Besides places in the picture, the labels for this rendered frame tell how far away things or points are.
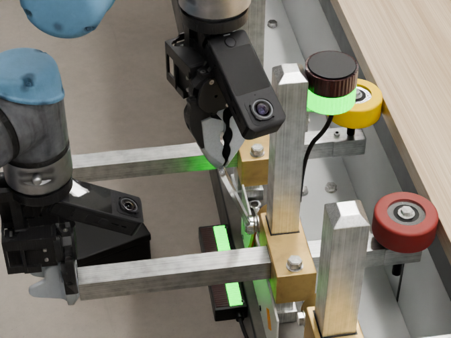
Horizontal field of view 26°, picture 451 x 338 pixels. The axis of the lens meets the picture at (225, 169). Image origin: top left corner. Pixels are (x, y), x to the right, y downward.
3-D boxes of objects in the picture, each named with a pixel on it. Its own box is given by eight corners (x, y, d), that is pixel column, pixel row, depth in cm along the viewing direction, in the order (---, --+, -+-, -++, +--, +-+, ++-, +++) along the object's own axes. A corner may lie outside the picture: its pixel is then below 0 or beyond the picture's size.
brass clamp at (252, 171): (237, 188, 142) (237, 161, 138) (223, 131, 152) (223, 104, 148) (279, 184, 142) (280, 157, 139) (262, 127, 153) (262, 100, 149)
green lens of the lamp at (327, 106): (309, 117, 110) (310, 101, 109) (298, 86, 115) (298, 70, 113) (360, 112, 111) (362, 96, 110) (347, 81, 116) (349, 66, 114)
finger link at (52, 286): (33, 306, 122) (23, 255, 116) (80, 301, 123) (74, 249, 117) (33, 325, 120) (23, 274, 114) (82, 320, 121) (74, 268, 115)
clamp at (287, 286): (275, 304, 121) (276, 277, 118) (256, 229, 131) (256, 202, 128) (319, 299, 122) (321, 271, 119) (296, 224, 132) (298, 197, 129)
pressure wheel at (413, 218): (374, 298, 125) (384, 235, 118) (358, 254, 131) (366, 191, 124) (435, 292, 126) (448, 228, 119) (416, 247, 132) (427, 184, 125)
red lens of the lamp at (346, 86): (310, 99, 109) (311, 83, 107) (298, 68, 113) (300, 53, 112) (362, 94, 109) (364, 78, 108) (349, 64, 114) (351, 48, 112)
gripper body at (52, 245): (9, 235, 119) (-6, 159, 111) (80, 227, 120) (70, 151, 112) (9, 280, 113) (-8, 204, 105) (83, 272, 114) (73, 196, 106)
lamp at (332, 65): (301, 222, 121) (311, 81, 107) (291, 192, 126) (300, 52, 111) (346, 216, 122) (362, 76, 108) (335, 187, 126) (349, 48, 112)
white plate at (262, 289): (272, 371, 129) (274, 321, 122) (239, 233, 148) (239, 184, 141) (276, 370, 129) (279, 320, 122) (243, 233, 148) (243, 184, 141)
